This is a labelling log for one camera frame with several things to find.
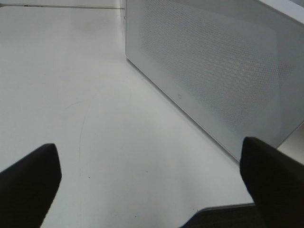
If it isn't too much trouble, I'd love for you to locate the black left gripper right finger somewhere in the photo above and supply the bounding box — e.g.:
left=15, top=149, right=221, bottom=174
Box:
left=239, top=137, right=304, bottom=228

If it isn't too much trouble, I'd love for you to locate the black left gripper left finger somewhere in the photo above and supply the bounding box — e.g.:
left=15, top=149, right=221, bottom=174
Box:
left=0, top=143, right=62, bottom=228

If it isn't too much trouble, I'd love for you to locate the white microwave door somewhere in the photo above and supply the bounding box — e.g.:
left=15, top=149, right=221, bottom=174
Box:
left=125, top=0, right=304, bottom=160

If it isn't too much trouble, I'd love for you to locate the white microwave oven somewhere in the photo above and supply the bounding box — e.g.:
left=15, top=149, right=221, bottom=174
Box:
left=260, top=0, right=304, bottom=24

